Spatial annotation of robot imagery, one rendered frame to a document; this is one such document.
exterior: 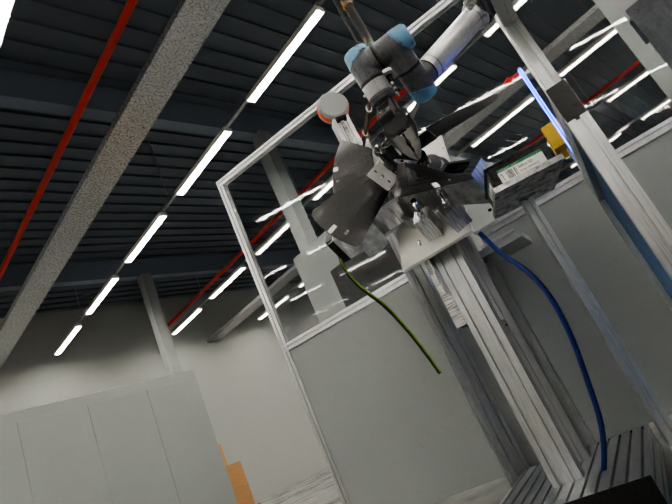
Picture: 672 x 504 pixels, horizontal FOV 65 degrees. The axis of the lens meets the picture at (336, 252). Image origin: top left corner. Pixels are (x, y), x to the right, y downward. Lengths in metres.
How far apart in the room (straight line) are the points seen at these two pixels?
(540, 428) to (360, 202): 0.87
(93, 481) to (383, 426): 4.43
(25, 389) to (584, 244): 12.71
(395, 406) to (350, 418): 0.25
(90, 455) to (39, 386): 7.45
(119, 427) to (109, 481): 0.58
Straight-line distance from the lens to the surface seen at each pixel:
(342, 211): 1.73
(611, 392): 2.33
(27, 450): 6.46
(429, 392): 2.49
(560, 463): 1.76
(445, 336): 2.29
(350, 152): 1.99
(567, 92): 1.13
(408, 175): 1.57
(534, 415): 1.74
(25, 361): 14.06
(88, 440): 6.63
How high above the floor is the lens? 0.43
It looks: 18 degrees up
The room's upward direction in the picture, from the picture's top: 25 degrees counter-clockwise
